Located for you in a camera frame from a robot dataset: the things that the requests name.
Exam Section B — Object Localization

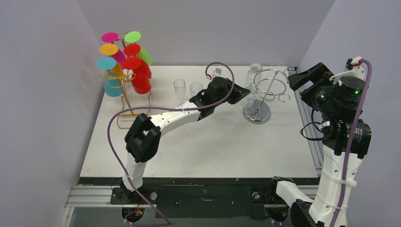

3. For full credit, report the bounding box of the clear glass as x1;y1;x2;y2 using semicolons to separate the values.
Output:
190;83;203;98
243;91;257;108
245;63;263;87

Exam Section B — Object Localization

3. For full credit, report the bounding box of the clear champagne flute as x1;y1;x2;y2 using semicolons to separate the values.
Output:
174;79;186;105

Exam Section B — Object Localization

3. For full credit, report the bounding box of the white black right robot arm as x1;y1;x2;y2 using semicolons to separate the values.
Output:
266;60;372;227

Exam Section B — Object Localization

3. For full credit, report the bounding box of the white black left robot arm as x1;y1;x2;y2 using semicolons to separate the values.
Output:
120;77;250;203

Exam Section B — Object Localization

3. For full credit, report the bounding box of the chrome round glass rack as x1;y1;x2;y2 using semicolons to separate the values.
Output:
242;69;289;124

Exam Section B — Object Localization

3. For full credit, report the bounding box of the red lower plastic wine glass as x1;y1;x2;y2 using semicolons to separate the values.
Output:
131;72;152;94

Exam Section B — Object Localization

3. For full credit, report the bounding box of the red plastic wine glass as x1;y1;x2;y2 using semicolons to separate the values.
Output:
122;56;152;79
131;72;152;94

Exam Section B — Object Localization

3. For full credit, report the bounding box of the red upper plastic wine glass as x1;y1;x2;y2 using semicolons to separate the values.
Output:
122;56;152;79

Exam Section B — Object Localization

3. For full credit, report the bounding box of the green plastic wine glass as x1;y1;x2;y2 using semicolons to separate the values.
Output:
123;31;153;66

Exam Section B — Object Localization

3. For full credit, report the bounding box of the cyan plastic wine glass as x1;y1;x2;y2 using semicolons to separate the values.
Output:
100;70;122;97

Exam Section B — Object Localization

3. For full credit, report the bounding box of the orange plastic wine glass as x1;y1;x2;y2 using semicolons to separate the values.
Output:
96;55;124;78

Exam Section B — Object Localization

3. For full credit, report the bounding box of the magenta plastic wine glass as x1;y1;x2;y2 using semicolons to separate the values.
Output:
99;32;126;66

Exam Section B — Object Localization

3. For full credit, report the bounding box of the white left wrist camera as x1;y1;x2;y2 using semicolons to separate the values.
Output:
211;68;222;79

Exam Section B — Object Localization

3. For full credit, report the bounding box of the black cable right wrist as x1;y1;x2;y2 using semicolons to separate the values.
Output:
299;108;326;141

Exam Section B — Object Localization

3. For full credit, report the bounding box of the aluminium rail right side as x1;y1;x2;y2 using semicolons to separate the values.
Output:
287;66;326;176

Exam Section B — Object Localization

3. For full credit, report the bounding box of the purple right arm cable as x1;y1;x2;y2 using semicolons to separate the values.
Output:
325;58;374;227

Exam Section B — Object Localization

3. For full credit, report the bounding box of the gold wire glass rack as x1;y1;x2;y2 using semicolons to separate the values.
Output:
98;32;151;109

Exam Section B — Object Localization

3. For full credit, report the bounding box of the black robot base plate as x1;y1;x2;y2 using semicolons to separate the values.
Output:
78;177;320;220

